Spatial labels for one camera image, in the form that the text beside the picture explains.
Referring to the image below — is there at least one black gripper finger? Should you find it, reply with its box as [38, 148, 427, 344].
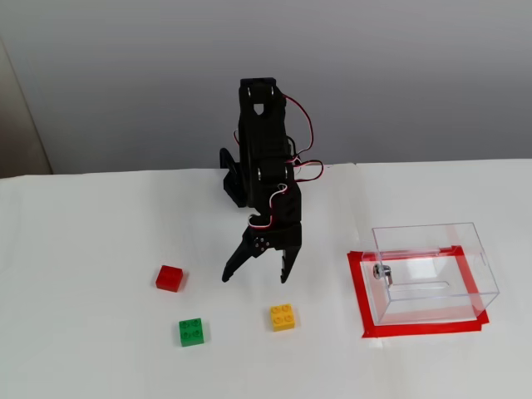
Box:
[277, 247, 302, 285]
[221, 227, 274, 284]

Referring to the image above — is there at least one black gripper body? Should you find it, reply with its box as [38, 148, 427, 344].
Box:
[249, 182, 303, 251]

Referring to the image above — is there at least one yellow lego brick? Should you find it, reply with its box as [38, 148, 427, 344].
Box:
[269, 303, 299, 333]

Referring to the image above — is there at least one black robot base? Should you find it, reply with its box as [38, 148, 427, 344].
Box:
[219, 148, 250, 209]

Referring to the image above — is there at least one red lego brick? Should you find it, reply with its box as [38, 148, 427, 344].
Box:
[155, 264, 185, 293]

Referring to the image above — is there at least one metal box lock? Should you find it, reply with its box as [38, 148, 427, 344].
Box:
[372, 263, 396, 288]

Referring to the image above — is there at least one green lego brick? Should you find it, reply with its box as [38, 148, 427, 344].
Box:
[179, 318, 205, 347]

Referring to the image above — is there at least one transparent plastic box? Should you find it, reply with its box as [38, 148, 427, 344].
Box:
[360, 222, 500, 327]

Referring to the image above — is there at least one red tape frame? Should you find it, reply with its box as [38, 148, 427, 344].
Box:
[347, 244, 490, 340]

